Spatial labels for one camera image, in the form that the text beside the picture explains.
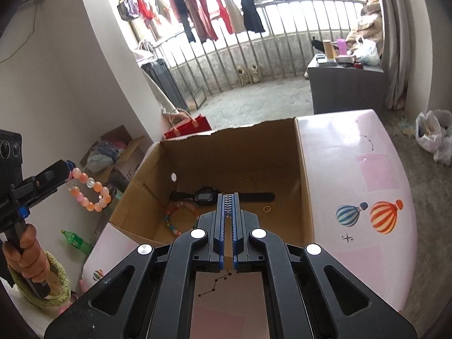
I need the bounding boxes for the multicolour bead bracelet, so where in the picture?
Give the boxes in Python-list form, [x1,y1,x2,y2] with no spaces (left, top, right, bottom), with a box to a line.
[163,201,200,237]

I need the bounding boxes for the person's left hand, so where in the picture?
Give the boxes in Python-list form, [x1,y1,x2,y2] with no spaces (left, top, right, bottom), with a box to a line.
[3,223,49,284]

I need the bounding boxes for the red shopping bag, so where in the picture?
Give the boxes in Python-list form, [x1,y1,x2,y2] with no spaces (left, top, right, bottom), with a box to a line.
[164,109,212,140]

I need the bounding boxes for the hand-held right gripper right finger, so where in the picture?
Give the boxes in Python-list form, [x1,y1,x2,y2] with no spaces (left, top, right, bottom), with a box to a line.
[232,192,418,339]

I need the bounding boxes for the digital wristwatch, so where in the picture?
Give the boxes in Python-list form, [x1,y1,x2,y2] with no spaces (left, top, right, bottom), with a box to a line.
[170,186,275,207]

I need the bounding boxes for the grey curtain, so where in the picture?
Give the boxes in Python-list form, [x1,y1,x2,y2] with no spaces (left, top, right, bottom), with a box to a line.
[374,0,412,110]

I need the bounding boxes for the grey cabinet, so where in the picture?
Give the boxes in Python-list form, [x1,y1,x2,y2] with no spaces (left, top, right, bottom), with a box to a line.
[307,55,385,115]

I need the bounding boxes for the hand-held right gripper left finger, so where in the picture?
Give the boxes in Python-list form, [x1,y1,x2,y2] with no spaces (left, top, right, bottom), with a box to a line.
[44,194,226,339]

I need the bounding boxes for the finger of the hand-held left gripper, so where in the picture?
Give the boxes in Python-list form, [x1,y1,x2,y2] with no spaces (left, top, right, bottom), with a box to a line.
[10,160,75,202]
[12,184,59,218]

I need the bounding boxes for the small open cardboard box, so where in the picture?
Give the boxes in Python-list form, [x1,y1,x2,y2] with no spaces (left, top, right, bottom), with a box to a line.
[81,125,145,189]

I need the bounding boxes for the pink orange bead bracelet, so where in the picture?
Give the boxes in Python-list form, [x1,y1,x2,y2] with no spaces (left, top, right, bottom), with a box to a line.
[65,168,112,212]

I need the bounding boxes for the small metal frame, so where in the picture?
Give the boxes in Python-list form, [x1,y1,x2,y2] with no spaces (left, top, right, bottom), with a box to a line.
[191,86,207,110]

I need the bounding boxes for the balloon print tablecloth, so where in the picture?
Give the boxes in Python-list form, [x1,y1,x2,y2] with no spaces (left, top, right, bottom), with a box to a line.
[81,109,418,339]

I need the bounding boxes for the row of hanging clothes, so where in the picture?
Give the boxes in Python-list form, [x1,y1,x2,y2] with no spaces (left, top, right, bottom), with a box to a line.
[118,0,285,43]

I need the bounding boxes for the green plastic bottle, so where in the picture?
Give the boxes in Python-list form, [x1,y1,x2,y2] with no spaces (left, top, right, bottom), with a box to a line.
[61,229,93,255]

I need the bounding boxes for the pile of bedding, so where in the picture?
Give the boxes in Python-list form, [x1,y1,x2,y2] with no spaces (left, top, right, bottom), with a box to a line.
[346,2,384,43]

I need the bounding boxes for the black wire panel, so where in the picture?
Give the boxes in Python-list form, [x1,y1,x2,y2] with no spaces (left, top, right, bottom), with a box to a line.
[141,58,189,112]

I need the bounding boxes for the metal balcony railing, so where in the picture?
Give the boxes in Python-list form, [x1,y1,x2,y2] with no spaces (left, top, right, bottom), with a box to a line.
[155,0,366,96]

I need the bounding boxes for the thin wall cable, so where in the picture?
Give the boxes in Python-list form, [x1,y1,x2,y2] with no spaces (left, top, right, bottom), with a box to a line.
[0,0,40,65]

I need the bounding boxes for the white printed plastic bag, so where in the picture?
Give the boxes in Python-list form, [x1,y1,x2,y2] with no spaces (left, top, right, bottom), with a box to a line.
[86,152,115,173]

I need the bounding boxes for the large cardboard box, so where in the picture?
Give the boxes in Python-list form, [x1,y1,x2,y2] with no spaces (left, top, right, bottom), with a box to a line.
[109,117,316,251]

